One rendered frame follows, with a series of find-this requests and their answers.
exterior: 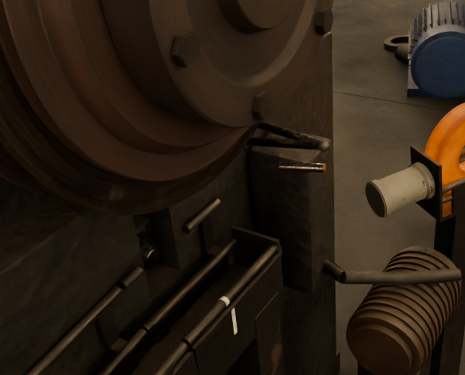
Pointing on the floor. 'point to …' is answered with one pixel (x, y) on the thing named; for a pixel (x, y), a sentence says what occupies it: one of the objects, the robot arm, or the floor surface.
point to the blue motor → (445, 52)
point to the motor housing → (402, 318)
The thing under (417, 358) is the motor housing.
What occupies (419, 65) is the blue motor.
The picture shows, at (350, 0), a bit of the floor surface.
